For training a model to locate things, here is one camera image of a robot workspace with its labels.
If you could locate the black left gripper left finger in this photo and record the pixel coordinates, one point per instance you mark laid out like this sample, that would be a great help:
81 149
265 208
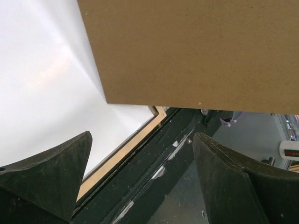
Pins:
43 188

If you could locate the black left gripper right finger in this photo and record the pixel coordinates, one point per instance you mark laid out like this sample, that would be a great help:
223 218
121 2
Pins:
237 189

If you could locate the rectangular picture frame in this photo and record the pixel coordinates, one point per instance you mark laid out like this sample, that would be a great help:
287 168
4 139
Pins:
115 159

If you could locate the brown cardboard backing sheet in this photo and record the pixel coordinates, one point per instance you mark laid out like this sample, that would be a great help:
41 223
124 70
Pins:
233 55

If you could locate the glossy photo print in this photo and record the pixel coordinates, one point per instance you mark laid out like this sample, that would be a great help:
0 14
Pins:
50 90

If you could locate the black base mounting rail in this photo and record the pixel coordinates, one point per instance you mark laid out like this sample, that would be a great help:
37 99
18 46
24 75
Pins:
134 189

